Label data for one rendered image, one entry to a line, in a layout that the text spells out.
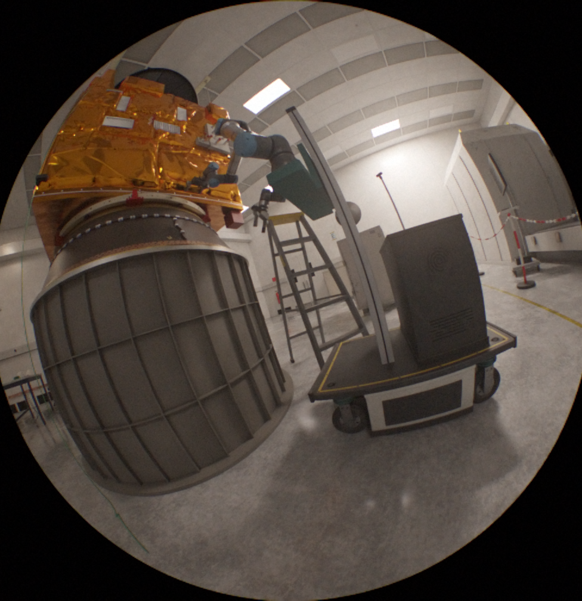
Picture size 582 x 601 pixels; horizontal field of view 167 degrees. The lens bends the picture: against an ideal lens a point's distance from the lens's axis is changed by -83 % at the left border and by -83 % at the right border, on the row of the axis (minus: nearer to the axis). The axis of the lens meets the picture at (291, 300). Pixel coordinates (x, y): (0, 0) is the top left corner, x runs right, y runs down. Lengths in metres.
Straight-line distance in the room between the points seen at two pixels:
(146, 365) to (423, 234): 1.25
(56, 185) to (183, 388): 1.54
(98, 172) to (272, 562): 2.11
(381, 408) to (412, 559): 0.60
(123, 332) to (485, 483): 1.50
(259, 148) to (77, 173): 1.28
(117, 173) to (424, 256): 1.85
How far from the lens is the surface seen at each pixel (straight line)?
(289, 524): 0.85
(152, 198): 1.55
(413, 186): 8.31
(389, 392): 0.81
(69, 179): 1.69
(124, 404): 1.08
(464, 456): 0.91
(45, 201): 1.67
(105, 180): 1.67
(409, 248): 0.77
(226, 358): 1.13
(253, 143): 0.92
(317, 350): 1.51
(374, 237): 3.83
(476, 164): 5.33
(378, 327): 0.88
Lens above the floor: 0.73
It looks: 1 degrees down
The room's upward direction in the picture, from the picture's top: 18 degrees counter-clockwise
